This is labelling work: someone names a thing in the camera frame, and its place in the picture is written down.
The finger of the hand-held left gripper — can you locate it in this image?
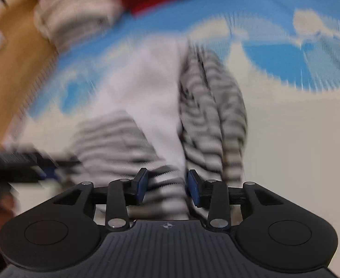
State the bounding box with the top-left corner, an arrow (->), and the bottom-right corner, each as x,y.
28,151 -> 82,181

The speckled white folded quilt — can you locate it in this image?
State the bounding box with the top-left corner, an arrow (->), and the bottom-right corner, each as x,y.
33,0 -> 125,50

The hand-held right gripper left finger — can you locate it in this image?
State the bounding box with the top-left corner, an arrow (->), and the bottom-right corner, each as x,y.
53,167 -> 149,232

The striped and white hooded top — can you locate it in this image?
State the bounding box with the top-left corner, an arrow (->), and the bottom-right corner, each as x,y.
63,35 -> 249,221

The blue patterned bed sheet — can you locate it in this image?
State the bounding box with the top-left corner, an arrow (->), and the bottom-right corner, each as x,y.
2,0 -> 340,223

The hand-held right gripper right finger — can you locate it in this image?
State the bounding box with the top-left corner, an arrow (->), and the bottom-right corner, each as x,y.
187,168 -> 275,232

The wooden bed frame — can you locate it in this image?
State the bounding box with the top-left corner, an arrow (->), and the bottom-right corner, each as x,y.
0,0 -> 60,129

